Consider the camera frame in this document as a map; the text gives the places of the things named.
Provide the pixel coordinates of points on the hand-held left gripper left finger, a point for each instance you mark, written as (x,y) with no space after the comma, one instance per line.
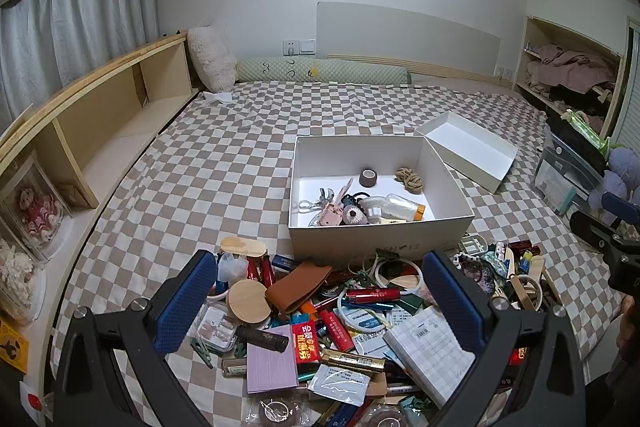
(182,302)

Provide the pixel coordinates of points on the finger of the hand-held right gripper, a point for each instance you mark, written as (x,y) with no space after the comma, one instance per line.
(592,231)

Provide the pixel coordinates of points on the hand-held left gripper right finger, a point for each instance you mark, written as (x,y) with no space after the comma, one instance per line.
(452,302)

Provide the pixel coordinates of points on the blue gold brocade pouch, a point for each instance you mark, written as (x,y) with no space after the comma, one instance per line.
(496,259)

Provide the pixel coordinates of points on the brown leather pouch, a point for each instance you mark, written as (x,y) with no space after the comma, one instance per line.
(297,289)

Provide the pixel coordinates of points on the white cardboard box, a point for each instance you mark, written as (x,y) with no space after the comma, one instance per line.
(350,247)

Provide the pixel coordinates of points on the person's right forearm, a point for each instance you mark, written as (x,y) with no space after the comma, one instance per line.
(629,357)

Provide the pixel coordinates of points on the clear nail tip case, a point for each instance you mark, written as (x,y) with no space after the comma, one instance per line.
(215,326)

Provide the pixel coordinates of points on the dark green box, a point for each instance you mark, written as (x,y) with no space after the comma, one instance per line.
(410,305)

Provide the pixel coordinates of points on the white grid paper packet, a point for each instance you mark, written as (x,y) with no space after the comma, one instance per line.
(430,347)

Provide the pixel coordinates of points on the green clothespin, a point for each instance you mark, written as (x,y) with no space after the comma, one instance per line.
(202,353)

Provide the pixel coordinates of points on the bag of cotton balls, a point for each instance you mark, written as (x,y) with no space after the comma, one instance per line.
(231,266)

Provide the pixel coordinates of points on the round wooden disc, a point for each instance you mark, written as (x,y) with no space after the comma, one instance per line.
(247,302)

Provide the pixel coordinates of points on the wooden block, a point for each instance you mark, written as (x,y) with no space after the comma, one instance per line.
(537,267)

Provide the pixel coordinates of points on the purple plush toy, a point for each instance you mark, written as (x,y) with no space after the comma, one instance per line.
(622,172)

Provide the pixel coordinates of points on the clear plastic storage box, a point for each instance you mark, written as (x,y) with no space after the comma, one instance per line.
(560,167)

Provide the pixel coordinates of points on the red metallic tube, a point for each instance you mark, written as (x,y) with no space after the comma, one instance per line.
(372,294)

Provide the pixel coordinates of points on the bamboo jar lid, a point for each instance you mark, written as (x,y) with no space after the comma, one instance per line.
(243,246)

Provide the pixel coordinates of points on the blue white mask packet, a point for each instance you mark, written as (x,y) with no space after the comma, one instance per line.
(372,324)

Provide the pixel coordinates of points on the red foil wrapped pack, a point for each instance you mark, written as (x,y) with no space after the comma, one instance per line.
(260,269)

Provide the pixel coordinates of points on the small red packet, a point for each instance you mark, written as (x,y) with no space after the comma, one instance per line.
(520,355)

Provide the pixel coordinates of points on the dark speckled bar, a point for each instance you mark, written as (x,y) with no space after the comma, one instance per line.
(262,338)

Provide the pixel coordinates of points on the white bottle orange cap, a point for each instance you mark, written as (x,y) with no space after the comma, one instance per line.
(400,209)

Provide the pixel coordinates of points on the purple notepad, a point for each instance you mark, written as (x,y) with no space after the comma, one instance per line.
(272,362)

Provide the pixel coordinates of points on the dark blue long box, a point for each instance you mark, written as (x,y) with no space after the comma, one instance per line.
(285,263)

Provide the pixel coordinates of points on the light blue embroidery hoop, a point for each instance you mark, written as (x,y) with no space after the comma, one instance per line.
(342,307)

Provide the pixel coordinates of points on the gold bar box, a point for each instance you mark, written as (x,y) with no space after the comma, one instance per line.
(352,361)

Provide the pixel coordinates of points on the red rectangular tube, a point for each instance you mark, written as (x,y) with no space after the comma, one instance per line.
(337,331)

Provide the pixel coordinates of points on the orange lighter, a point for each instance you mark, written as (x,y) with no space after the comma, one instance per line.
(307,307)

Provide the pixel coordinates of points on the red packet yellow print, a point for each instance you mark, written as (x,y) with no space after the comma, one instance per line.
(305,342)

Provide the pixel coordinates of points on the crocheted round ornament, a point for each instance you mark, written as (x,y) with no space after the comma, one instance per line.
(352,216)

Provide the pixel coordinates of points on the white foil sachet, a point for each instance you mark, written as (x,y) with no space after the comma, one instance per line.
(340,384)

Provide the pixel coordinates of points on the white louvred door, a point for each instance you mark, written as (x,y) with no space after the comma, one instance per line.
(632,97)

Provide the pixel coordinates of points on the bagged clear tape roll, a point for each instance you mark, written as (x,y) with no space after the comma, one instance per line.
(277,412)

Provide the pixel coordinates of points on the brown tape roll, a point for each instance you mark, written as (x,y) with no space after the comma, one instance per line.
(368,178)

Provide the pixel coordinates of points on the small cardboard box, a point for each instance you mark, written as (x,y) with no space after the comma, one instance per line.
(75,196)

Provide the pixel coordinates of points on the checkered bed sheet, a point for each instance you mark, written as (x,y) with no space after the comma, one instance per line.
(225,157)

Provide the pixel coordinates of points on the white box lid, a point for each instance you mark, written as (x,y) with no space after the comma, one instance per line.
(470,142)

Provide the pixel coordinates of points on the clear flower display case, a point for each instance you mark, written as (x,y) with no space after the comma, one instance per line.
(15,272)

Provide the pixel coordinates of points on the metal scissors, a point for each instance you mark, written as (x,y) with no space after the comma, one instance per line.
(317,198)

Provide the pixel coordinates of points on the pile of clothes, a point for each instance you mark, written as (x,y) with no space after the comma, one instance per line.
(570,62)

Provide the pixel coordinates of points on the clear doll display case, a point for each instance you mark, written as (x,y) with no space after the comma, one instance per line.
(35,212)

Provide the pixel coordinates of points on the yellow card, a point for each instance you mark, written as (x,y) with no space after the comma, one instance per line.
(12,347)

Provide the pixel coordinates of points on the wooden wardrobe shelf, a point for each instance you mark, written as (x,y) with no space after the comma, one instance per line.
(524,57)

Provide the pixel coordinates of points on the wooden bedside shelf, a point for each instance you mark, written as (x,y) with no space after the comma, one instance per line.
(100,107)

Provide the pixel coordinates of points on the white fluffy pillow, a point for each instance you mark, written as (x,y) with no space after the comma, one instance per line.
(212,57)

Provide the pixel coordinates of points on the green bolster pillow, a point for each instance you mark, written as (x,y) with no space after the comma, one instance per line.
(300,69)

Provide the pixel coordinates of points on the grey curtain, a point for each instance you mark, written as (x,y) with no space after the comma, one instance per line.
(75,32)

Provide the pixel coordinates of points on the white wall socket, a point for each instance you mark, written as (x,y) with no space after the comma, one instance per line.
(502,72)

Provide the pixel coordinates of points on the wooden bed rail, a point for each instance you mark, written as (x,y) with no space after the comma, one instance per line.
(450,73)

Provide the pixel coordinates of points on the white wall switch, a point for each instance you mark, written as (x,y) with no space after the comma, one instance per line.
(305,47)

